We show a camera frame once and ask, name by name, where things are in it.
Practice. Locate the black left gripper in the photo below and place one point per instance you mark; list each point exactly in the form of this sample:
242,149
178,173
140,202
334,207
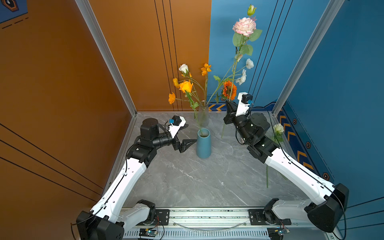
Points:
182,147

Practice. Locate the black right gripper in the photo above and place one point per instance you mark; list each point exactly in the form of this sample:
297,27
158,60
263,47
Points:
231,116

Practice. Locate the orange sunflower stem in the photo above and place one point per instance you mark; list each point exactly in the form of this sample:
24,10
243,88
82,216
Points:
227,91

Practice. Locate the teal ceramic cylinder vase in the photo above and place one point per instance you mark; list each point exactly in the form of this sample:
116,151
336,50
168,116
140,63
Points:
204,144

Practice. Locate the clear ribbed glass vase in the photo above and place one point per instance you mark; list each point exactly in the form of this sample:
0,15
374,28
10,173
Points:
203,116

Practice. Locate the orange poppy spray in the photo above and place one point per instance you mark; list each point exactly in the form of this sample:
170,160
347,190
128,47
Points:
172,97
204,71

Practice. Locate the yellow rose stem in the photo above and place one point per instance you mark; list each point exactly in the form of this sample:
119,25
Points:
187,88

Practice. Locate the white rose stem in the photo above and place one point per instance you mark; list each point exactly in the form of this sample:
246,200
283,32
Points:
197,87

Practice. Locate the large pink rose spray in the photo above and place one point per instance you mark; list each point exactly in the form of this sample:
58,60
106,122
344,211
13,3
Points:
246,31

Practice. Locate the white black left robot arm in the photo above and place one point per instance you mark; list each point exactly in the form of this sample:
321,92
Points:
105,221

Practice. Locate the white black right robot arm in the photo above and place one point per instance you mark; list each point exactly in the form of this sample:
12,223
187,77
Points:
326,203

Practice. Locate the cream rose stem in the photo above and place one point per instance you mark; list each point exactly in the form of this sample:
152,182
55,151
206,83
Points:
278,131

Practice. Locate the left green circuit board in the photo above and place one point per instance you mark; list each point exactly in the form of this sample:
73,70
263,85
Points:
148,234

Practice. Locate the green circuit board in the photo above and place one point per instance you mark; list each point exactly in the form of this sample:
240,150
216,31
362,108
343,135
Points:
148,234
277,233

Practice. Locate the right green circuit board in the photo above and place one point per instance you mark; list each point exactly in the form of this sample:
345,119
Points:
277,233

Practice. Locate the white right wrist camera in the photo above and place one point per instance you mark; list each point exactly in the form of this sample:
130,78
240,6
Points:
245,102

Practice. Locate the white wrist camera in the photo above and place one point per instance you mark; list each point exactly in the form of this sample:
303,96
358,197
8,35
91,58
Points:
245,102
174,124

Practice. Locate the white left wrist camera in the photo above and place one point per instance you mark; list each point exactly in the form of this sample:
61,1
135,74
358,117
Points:
174,124

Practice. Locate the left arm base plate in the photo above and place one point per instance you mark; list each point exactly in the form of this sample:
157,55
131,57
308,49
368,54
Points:
163,215

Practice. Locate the aluminium front rail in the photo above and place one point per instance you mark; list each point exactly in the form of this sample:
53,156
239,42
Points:
200,218

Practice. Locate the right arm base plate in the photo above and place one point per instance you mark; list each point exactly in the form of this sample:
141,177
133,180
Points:
260,217

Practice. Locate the right aluminium corner post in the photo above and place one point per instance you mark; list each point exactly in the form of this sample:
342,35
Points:
328,16

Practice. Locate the aluminium corner post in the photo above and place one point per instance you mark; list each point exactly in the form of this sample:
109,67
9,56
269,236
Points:
328,16
101,42

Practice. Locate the left aluminium corner post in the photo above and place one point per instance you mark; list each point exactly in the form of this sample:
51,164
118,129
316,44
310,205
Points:
101,42

